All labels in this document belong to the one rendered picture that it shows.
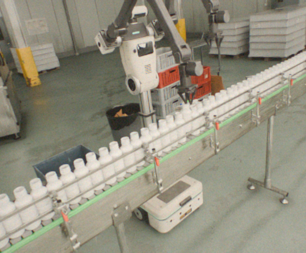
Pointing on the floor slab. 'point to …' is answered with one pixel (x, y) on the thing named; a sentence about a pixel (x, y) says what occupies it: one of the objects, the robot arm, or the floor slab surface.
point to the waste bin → (124, 121)
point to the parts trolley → (202, 52)
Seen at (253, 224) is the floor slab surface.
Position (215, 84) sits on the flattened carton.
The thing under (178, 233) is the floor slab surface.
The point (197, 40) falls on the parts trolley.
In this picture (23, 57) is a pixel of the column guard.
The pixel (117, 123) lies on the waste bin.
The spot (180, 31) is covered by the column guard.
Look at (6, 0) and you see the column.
